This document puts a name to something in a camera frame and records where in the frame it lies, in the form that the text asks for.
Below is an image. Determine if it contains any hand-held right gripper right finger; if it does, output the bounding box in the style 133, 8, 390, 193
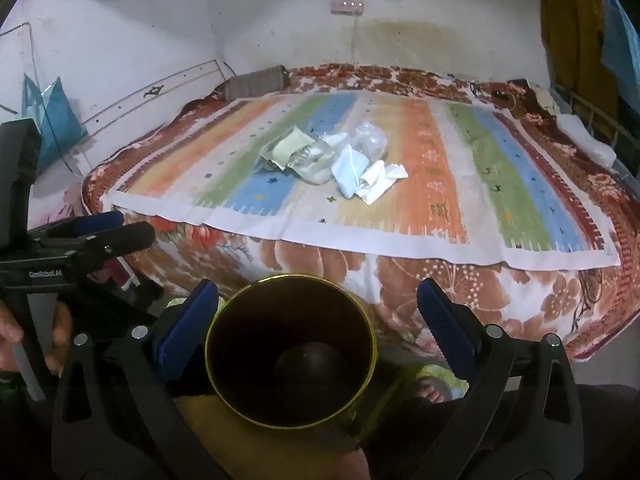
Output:
416, 277, 586, 480

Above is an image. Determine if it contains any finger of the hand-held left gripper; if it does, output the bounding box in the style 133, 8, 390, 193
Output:
40, 221, 157, 286
27, 210, 126, 242

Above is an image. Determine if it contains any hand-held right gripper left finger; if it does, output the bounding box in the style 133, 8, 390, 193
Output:
50, 279, 231, 480

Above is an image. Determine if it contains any dark cup with gold rim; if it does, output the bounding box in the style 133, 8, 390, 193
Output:
205, 273, 379, 432

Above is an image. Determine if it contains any white tissue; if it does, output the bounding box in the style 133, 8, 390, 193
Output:
357, 160, 409, 205

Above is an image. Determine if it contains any pale yellow plastic wrapper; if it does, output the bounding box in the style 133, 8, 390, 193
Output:
257, 127, 317, 172

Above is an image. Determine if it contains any clear plastic bag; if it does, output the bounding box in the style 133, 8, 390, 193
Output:
349, 121, 389, 162

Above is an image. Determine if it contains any person's left hand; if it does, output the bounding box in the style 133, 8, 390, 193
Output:
0, 297, 73, 378

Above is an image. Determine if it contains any brown floral blanket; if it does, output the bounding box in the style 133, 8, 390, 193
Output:
80, 63, 640, 362

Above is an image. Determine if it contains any blue plastic bag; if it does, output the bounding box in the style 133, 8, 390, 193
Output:
20, 74, 89, 173

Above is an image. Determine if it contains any striped multicolour mat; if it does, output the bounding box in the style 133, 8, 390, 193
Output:
102, 91, 623, 268

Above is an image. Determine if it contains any grey striped pillow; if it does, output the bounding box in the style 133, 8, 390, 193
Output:
223, 66, 292, 101

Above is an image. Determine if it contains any white folded cloth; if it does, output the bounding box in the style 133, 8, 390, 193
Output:
556, 114, 617, 167

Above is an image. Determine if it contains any metal rack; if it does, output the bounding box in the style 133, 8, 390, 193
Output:
549, 82, 640, 183

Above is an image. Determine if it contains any yellow hanging garment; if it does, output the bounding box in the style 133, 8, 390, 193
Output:
541, 0, 622, 128

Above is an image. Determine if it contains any blue hanging cloth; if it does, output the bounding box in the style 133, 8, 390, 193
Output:
599, 0, 640, 83

